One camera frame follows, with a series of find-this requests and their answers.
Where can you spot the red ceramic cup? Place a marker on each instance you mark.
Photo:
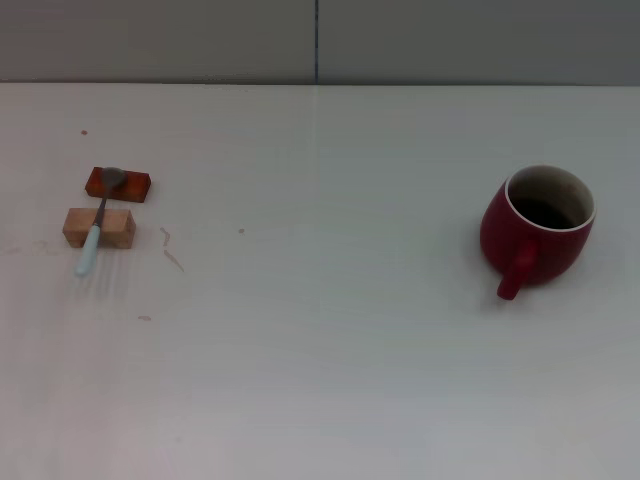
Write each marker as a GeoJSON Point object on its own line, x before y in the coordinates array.
{"type": "Point", "coordinates": [500, 240]}

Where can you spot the red-brown wooden block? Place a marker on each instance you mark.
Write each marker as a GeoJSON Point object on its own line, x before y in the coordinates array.
{"type": "Point", "coordinates": [135, 186]}

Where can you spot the light wooden block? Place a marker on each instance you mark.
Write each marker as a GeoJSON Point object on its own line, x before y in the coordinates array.
{"type": "Point", "coordinates": [117, 225]}

